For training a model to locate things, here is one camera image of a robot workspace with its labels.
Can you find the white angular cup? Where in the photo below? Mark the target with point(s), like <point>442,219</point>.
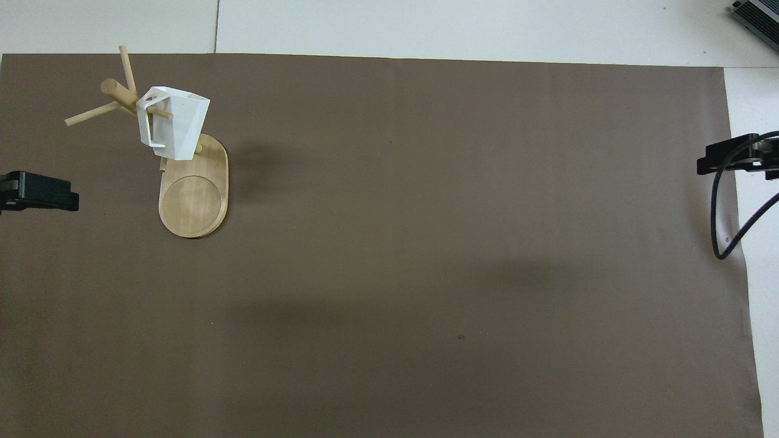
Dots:
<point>179,121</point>

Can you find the wooden cup rack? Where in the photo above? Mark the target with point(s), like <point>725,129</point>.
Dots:
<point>195,207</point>

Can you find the grey ribbed metal box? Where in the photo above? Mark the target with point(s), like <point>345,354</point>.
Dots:
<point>762,13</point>

